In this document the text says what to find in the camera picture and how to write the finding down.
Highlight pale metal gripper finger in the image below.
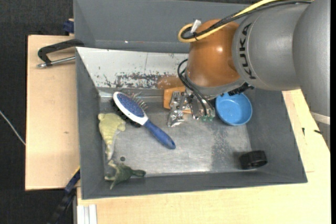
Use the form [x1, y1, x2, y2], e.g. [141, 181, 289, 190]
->
[170, 91, 187, 111]
[167, 109, 186, 129]

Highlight orange-brown flat block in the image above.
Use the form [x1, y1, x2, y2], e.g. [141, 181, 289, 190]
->
[163, 86, 195, 115]

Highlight grey metal bin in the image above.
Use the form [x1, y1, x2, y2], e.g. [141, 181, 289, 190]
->
[72, 0, 308, 200]

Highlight blue bowl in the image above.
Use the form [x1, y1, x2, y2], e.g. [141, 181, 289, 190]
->
[215, 92, 254, 127]

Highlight blue and white hairbrush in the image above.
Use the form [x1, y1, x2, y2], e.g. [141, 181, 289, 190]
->
[112, 91, 176, 151]

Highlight pale yellow toy lizard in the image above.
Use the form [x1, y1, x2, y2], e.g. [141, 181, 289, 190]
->
[98, 112, 127, 161]

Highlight green toy dinosaur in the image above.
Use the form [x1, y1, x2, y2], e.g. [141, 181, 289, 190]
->
[104, 159, 146, 190]

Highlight pale wood board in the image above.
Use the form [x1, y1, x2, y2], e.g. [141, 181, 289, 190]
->
[25, 34, 81, 191]

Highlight black ring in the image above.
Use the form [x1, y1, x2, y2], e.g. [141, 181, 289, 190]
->
[238, 150, 269, 170]

